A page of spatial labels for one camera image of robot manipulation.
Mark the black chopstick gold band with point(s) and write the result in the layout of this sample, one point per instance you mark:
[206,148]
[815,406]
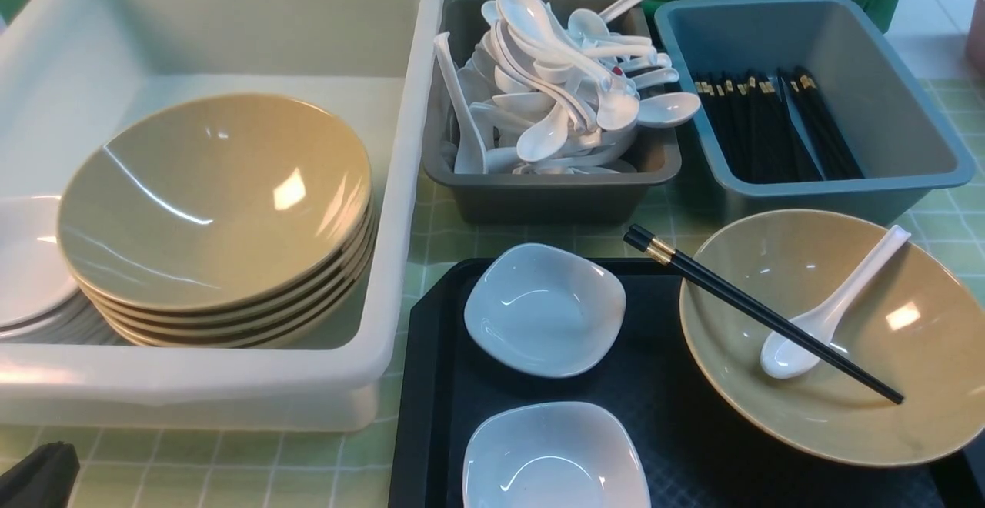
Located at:
[860,375]

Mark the black plastic serving tray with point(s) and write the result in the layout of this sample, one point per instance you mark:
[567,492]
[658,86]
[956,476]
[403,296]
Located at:
[696,451]

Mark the pile of white spoons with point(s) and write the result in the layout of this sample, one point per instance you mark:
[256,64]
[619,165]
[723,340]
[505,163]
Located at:
[561,99]

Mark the green checkered tablecloth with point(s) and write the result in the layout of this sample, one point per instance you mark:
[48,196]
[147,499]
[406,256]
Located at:
[134,467]

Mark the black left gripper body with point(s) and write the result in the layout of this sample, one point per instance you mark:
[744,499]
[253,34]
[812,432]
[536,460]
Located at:
[44,478]

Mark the stack of white plates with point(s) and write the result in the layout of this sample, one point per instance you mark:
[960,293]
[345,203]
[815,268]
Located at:
[40,300]

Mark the stack of tan bowls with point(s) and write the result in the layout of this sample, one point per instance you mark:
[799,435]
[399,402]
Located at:
[264,320]

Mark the white soup spoon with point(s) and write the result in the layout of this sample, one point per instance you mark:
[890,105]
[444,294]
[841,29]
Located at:
[782,359]

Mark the large white plastic tub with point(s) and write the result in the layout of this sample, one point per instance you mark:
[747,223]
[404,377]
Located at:
[74,71]

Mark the bundle of black chopsticks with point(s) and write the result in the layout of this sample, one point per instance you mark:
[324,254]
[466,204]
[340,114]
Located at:
[776,129]

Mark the white square dish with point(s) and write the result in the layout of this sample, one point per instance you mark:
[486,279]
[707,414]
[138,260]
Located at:
[545,312]
[558,454]

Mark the blue plastic chopstick bin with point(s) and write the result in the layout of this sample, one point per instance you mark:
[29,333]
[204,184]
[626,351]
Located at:
[905,146]

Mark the upright white spoon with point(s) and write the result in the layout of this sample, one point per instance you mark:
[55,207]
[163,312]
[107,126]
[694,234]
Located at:
[471,156]

